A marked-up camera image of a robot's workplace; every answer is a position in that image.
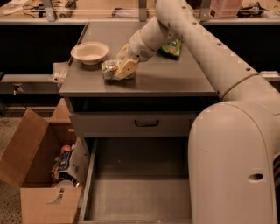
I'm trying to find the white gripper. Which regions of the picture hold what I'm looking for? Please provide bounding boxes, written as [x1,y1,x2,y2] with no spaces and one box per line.
[115,31,156,80]

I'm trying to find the green white 7up can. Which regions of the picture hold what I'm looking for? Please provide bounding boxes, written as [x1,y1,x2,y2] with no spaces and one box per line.
[101,59,138,81]

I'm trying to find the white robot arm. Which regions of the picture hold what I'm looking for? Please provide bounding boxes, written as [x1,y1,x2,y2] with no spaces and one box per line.
[115,0,280,224]

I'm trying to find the grey drawer cabinet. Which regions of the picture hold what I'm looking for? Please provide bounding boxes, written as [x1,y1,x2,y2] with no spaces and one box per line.
[59,21,222,144]

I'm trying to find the grey top drawer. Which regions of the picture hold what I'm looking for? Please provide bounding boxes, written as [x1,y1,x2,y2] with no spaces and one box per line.
[69,112,196,137]

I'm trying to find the open grey middle drawer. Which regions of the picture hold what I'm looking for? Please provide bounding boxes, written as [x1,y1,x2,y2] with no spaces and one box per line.
[79,137,192,224]

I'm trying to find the white paper bowl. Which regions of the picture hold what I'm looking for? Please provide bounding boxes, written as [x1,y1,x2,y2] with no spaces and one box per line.
[71,42,109,66]

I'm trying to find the green chip bag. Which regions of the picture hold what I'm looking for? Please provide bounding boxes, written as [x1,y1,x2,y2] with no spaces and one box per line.
[160,38,182,57]

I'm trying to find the pink storage box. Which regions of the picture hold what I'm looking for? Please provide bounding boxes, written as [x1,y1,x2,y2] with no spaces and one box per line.
[210,0,242,18]

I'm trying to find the snack bags in box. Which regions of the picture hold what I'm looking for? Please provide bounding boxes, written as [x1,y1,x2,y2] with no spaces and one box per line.
[51,138,89,186]

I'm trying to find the white power strip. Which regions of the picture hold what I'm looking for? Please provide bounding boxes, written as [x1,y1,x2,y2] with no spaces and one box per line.
[260,71,280,78]

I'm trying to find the brown cardboard box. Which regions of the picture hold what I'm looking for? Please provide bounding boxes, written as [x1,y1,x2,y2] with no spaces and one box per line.
[0,100,84,224]

